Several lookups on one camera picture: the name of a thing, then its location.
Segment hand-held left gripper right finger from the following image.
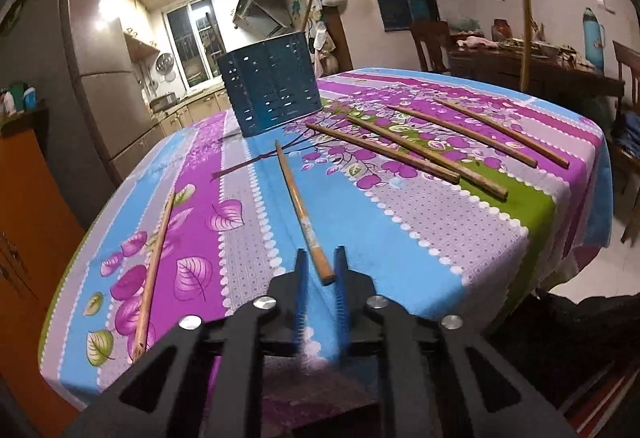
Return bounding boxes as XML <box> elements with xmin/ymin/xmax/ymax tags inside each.
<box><xmin>333</xmin><ymin>245</ymin><xmax>576</xmax><ymax>438</ymax></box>

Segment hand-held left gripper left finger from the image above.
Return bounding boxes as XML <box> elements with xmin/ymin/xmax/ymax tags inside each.
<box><xmin>65</xmin><ymin>248</ymin><xmax>311</xmax><ymax>438</ymax></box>

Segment wooden chopstick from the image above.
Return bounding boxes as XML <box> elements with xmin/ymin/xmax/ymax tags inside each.
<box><xmin>507</xmin><ymin>0</ymin><xmax>532</xmax><ymax>91</ymax></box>
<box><xmin>347</xmin><ymin>114</ymin><xmax>509</xmax><ymax>200</ymax></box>
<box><xmin>306</xmin><ymin>123</ymin><xmax>461</xmax><ymax>184</ymax></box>
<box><xmin>387</xmin><ymin>104</ymin><xmax>539</xmax><ymax>168</ymax></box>
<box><xmin>275</xmin><ymin>140</ymin><xmax>335</xmax><ymax>286</ymax></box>
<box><xmin>437</xmin><ymin>98</ymin><xmax>571</xmax><ymax>169</ymax></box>
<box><xmin>133</xmin><ymin>189</ymin><xmax>177</xmax><ymax>355</ymax></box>

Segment blue perforated utensil holder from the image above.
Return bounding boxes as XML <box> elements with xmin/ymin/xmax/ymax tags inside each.
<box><xmin>216</xmin><ymin>31</ymin><xmax>323</xmax><ymax>138</ymax></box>

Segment floral striped tablecloth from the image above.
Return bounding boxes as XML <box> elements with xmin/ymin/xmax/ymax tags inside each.
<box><xmin>37</xmin><ymin>65</ymin><xmax>615</xmax><ymax>438</ymax></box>

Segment cream kitchen base cabinets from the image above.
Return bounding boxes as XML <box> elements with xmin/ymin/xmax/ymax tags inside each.
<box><xmin>150</xmin><ymin>85</ymin><xmax>233</xmax><ymax>139</ymax></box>

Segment steel cooking pot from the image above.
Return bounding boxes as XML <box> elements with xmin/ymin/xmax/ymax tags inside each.
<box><xmin>150</xmin><ymin>92</ymin><xmax>178</xmax><ymax>113</ymax></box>

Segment hanging kitchen towels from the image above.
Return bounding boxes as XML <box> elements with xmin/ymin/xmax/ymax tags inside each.
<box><xmin>305</xmin><ymin>0</ymin><xmax>337</xmax><ymax>74</ymax></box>

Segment hanging round strainer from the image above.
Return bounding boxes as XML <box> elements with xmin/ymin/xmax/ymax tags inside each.
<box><xmin>154</xmin><ymin>52</ymin><xmax>177</xmax><ymax>84</ymax></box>

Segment dark wooden chair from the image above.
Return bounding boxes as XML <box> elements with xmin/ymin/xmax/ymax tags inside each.
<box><xmin>612</xmin><ymin>40</ymin><xmax>640</xmax><ymax>244</ymax></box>
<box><xmin>409</xmin><ymin>20</ymin><xmax>453</xmax><ymax>74</ymax></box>

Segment kitchen window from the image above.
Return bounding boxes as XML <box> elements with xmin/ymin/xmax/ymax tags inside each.
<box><xmin>162</xmin><ymin>0</ymin><xmax>226</xmax><ymax>91</ymax></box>

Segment orange wooden cabinet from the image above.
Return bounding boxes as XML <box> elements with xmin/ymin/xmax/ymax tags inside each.
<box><xmin>0</xmin><ymin>103</ymin><xmax>86</xmax><ymax>424</ymax></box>

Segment steel range hood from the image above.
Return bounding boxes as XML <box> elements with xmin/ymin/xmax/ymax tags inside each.
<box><xmin>232</xmin><ymin>0</ymin><xmax>293</xmax><ymax>39</ymax></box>

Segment pink cloth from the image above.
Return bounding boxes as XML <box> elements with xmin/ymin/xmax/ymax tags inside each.
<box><xmin>456</xmin><ymin>35</ymin><xmax>501</xmax><ymax>51</ymax></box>

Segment grey refrigerator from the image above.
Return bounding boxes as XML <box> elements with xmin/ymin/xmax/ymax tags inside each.
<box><xmin>0</xmin><ymin>0</ymin><xmax>168</xmax><ymax>219</ymax></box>

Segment dark wooden dining table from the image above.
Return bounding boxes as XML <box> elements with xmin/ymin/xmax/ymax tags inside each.
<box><xmin>447</xmin><ymin>40</ymin><xmax>626</xmax><ymax>119</ymax></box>

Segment dark blue cloth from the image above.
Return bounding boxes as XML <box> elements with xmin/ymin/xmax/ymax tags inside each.
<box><xmin>610</xmin><ymin>110</ymin><xmax>640</xmax><ymax>159</ymax></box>

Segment blue thermos flask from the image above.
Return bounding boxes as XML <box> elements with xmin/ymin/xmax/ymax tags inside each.
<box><xmin>582</xmin><ymin>8</ymin><xmax>606</xmax><ymax>70</ymax></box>

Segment cream wall cupboards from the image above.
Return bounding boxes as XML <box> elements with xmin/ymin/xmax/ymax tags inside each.
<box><xmin>117</xmin><ymin>0</ymin><xmax>161</xmax><ymax>61</ymax></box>

